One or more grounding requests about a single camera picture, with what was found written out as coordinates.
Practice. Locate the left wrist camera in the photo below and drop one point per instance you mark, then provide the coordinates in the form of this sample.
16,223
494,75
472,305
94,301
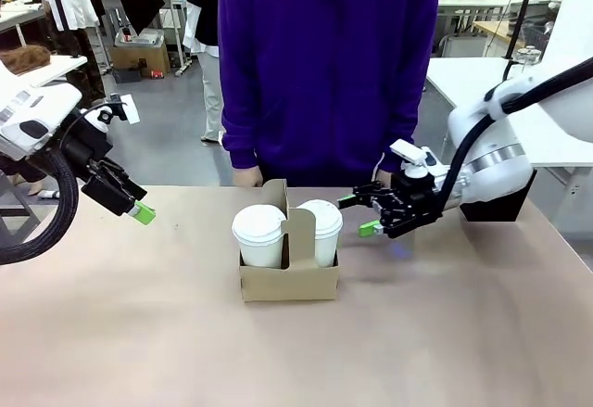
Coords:
122,108

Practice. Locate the brown furry object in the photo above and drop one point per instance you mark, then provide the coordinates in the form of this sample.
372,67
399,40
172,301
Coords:
25,59

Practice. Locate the black stand pole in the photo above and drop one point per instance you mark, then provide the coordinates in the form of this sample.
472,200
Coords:
523,8

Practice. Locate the small black crate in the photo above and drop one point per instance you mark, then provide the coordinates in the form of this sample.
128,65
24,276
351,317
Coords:
126,75

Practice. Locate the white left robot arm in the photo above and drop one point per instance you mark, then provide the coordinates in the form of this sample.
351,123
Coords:
28,110

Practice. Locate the person's right hand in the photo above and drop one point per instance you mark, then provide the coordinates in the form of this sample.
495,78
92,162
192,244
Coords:
248,177

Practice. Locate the person's left hand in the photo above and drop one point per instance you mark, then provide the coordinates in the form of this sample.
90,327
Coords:
383,176

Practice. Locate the wooden table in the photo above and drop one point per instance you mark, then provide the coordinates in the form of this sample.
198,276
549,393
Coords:
495,28

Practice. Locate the brown cardboard box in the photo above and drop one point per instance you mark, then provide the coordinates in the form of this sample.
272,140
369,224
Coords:
139,59

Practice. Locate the bystander in beige trousers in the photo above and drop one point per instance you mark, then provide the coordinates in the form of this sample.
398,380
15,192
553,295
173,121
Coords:
208,54

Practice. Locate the grey tray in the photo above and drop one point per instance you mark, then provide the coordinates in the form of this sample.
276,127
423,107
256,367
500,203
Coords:
139,37

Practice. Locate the brown cardboard cup carrier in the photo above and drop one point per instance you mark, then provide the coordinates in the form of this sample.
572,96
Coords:
287,282

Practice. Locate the long white bench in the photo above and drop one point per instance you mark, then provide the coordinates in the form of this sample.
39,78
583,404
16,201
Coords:
477,3

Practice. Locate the white side table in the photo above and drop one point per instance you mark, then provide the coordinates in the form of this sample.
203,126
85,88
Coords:
60,66

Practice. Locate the person's right forearm purple sleeve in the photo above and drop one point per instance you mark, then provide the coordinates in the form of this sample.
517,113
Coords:
241,124

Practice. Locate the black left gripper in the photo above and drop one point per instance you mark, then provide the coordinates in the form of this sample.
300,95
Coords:
109,184

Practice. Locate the white paper cup with lid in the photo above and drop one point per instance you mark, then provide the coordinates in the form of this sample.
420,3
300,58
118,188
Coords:
259,240
324,235

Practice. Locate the metal rack frame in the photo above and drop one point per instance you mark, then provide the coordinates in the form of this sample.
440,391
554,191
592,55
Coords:
180,36

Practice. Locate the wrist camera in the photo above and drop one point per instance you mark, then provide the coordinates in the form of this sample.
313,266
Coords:
412,156
122,108

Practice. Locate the bystander in white coat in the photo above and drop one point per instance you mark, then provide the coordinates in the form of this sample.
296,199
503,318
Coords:
69,8

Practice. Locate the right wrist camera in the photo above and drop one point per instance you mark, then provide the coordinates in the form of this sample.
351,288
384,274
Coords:
412,156

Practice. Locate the purple sweater torso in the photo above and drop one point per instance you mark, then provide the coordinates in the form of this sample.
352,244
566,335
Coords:
324,54

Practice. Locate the clear glass jar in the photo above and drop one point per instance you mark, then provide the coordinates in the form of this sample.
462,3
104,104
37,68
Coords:
529,56

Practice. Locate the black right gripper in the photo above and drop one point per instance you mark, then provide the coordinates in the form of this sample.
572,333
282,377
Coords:
414,203

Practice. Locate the large white table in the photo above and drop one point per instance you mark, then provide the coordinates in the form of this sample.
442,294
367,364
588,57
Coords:
472,82

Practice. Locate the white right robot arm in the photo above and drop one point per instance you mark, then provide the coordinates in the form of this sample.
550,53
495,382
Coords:
509,147

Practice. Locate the person's left forearm purple sleeve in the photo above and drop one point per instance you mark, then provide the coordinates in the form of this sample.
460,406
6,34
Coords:
400,119

